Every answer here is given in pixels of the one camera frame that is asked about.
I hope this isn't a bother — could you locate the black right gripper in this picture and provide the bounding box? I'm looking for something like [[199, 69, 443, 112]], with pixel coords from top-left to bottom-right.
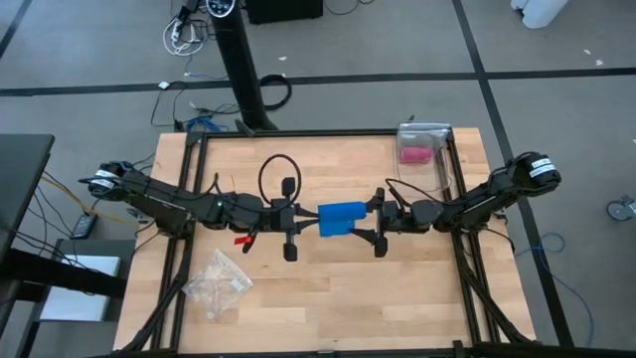
[[349, 187, 416, 259]]

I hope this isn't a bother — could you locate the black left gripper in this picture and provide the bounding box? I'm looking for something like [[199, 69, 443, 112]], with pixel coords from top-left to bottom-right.
[[270, 176, 322, 264]]

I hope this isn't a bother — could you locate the blue elastic bandage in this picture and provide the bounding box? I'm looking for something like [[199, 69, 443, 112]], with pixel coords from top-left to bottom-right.
[[317, 201, 368, 239]]

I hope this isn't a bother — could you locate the clear plastic bag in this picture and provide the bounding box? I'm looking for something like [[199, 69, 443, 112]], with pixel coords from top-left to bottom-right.
[[181, 248, 254, 320]]

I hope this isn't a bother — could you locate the pink bandage roll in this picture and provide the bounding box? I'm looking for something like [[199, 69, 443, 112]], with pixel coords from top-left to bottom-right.
[[399, 145, 435, 165]]

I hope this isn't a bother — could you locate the zip bag with bandages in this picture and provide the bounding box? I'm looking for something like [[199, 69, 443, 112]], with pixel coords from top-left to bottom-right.
[[396, 122, 453, 193]]

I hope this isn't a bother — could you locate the black tower fan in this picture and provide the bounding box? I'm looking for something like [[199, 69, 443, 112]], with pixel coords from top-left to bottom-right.
[[206, 0, 278, 133]]

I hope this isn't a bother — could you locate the black box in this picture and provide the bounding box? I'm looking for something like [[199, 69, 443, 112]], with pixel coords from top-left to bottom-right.
[[245, 0, 324, 25]]

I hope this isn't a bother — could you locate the black power adapter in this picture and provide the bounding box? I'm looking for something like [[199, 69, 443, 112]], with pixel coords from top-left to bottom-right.
[[72, 213, 99, 240]]

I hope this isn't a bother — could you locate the grey caster wheel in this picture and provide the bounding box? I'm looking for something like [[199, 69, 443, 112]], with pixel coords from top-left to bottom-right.
[[605, 195, 636, 223]]

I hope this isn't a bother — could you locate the white plastic object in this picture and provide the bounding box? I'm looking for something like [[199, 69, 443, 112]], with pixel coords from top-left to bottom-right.
[[510, 0, 570, 30]]

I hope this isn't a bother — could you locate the black desk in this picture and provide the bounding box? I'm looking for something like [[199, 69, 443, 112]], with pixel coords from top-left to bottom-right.
[[0, 132, 128, 299]]

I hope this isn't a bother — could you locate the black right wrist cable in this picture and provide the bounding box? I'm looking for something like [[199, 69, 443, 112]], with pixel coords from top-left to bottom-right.
[[385, 177, 448, 205]]

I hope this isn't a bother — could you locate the black left wrist cable loop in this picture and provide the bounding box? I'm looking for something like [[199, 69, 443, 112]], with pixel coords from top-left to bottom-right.
[[257, 153, 303, 208]]

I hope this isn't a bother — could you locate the black aluminium table frame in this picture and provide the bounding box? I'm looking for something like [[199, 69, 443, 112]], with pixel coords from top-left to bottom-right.
[[113, 127, 541, 358]]

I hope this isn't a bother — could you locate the black coiled cable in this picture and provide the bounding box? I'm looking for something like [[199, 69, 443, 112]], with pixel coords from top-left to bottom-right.
[[257, 74, 293, 111]]

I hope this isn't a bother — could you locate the blue cable bundle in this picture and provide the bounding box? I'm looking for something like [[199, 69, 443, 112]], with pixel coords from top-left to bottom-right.
[[186, 114, 230, 134]]

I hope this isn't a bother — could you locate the thin black floor cable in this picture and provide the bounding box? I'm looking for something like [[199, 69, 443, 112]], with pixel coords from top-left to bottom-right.
[[150, 82, 190, 131]]

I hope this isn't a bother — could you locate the long blue floor cable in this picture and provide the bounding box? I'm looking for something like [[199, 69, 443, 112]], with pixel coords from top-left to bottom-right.
[[514, 232, 596, 348]]

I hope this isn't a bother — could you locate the white cable bundle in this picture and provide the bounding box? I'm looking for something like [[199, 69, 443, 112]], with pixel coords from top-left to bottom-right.
[[162, 17, 208, 57]]

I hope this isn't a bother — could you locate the yellow cable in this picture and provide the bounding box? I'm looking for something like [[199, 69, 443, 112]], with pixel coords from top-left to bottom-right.
[[42, 173, 135, 225]]

